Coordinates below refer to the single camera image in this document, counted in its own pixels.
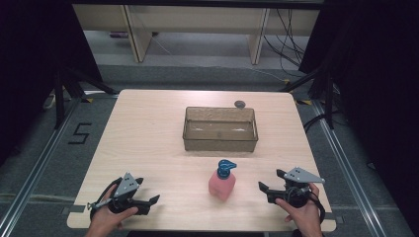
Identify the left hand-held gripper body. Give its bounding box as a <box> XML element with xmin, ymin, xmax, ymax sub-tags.
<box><xmin>86</xmin><ymin>172</ymin><xmax>151</xmax><ymax>216</ymax></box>

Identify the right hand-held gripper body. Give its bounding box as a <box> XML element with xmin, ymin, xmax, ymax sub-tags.
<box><xmin>266</xmin><ymin>166</ymin><xmax>326</xmax><ymax>209</ymax></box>

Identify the pink soap bottle blue pump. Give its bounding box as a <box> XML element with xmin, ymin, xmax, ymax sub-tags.
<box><xmin>208</xmin><ymin>159</ymin><xmax>238</xmax><ymax>202</ymax></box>

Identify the clear brown plastic box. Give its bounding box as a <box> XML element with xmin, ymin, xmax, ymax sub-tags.
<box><xmin>182</xmin><ymin>106</ymin><xmax>259</xmax><ymax>153</ymax></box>

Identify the person's left hand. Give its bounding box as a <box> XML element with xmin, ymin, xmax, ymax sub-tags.
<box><xmin>88</xmin><ymin>183</ymin><xmax>139</xmax><ymax>232</ymax></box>

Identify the person's right hand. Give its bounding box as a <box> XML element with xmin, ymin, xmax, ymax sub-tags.
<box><xmin>275</xmin><ymin>183</ymin><xmax>323</xmax><ymax>233</ymax></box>

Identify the black tripod stand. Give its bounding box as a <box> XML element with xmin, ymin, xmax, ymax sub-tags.
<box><xmin>52</xmin><ymin>64</ymin><xmax>120</xmax><ymax>130</ymax></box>
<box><xmin>279</xmin><ymin>64</ymin><xmax>338</xmax><ymax>130</ymax></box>

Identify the dark curtain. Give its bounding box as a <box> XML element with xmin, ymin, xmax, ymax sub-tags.
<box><xmin>0</xmin><ymin>0</ymin><xmax>104</xmax><ymax>167</ymax></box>
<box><xmin>297</xmin><ymin>0</ymin><xmax>419</xmax><ymax>230</ymax></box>

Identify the beige wooden desk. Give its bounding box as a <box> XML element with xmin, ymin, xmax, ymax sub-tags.
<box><xmin>72</xmin><ymin>3</ymin><xmax>321</xmax><ymax>65</ymax></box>

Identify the black wrist strap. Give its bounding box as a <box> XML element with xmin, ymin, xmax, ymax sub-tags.
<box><xmin>89</xmin><ymin>177</ymin><xmax>124</xmax><ymax>221</ymax></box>
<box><xmin>308</xmin><ymin>191</ymin><xmax>327</xmax><ymax>228</ymax></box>

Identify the metal floor rail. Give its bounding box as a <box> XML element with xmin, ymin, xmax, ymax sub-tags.
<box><xmin>0</xmin><ymin>97</ymin><xmax>83</xmax><ymax>237</ymax></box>
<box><xmin>310</xmin><ymin>100</ymin><xmax>384</xmax><ymax>237</ymax></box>

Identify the black floor cable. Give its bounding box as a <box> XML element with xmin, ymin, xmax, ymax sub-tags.
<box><xmin>302</xmin><ymin>111</ymin><xmax>344</xmax><ymax>133</ymax></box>

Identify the bundle of black cables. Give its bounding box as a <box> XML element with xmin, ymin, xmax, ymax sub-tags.
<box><xmin>262</xmin><ymin>9</ymin><xmax>306</xmax><ymax>79</ymax></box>

